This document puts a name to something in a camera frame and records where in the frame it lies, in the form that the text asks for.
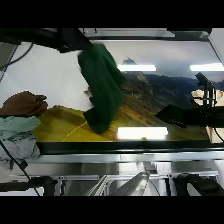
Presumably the brown garment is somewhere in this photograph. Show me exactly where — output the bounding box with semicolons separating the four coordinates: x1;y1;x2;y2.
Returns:
0;90;50;118

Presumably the dark green T-shirt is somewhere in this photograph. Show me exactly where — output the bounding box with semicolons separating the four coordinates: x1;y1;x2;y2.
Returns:
77;42;128;135

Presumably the pale green garment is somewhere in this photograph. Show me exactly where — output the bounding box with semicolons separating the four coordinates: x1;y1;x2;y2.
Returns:
0;115;42;141

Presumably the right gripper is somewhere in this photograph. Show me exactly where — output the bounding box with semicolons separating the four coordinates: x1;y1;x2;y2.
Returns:
154;104;189;130

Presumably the grey garment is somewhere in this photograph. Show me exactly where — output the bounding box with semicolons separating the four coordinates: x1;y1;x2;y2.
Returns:
0;134;42;170

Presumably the black cable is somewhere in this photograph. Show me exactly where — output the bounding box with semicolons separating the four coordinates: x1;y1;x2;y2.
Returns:
0;139;42;197
0;41;35;72

